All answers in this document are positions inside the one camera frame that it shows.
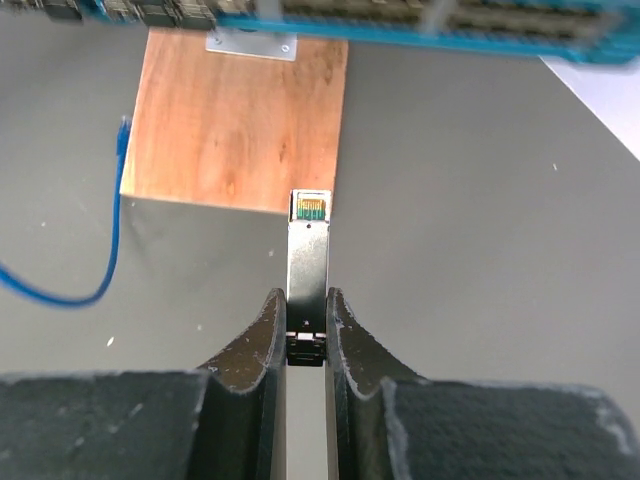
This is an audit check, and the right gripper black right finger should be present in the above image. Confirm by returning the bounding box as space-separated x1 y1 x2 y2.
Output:
326 288 639 479

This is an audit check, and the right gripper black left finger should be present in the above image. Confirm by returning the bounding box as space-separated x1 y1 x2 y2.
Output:
1 289 286 479

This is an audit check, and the silver transceiver module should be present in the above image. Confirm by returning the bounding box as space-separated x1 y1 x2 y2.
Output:
286 189 332 367

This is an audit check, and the wooden board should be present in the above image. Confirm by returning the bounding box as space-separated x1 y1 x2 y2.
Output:
121 30 348 213

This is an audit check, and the blue ethernet cable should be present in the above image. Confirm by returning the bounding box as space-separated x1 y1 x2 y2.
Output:
0 114 134 309

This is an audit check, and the metal mounting bracket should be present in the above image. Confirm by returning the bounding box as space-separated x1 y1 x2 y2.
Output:
205 27 298 62

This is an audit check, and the dark blue network switch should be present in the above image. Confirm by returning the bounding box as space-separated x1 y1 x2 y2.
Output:
1 0 639 65

